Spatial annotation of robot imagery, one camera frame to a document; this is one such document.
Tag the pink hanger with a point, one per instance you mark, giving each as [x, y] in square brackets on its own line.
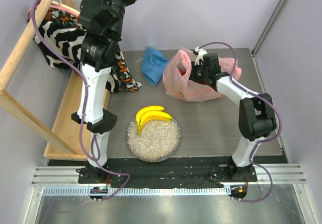
[61, 13]

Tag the aluminium corner post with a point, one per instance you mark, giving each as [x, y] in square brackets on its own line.
[269, 25]

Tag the blue bucket hat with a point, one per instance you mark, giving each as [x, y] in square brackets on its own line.
[153, 65]

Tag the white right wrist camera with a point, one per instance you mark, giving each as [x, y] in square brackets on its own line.
[199, 53]

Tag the aluminium rail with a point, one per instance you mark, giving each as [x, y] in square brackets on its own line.
[63, 181]

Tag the black white orange patterned cloth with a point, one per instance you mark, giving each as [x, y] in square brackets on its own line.
[66, 39]

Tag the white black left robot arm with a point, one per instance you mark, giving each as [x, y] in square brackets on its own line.
[103, 21]

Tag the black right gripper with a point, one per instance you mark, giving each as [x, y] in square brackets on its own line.
[194, 73]

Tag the red fake dragon fruit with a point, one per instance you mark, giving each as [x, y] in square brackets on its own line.
[182, 72]

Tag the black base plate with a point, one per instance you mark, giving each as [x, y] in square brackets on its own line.
[179, 172]

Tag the yellow fake banana bunch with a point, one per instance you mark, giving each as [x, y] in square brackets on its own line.
[150, 113]

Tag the pink plastic bag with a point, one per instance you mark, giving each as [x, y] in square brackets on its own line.
[182, 88]

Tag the wooden rack frame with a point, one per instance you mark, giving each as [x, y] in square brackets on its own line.
[46, 92]

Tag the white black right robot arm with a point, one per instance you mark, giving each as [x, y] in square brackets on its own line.
[256, 118]

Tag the speckled round plate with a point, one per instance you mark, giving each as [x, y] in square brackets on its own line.
[157, 142]

